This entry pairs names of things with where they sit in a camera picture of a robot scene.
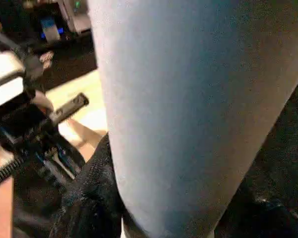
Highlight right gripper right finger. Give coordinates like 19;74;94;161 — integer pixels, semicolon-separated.
213;182;298;238

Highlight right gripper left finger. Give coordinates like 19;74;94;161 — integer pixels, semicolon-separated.
52;130;130;238

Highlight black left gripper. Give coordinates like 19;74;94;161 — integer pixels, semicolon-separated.
0;93;90;191

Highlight white plastic table leg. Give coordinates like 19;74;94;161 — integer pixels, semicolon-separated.
87;0;298;238

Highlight white box with blue lights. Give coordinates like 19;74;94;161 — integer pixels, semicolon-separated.
38;17;64;43

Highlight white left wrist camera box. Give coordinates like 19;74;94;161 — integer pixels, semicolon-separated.
0;52;26;111

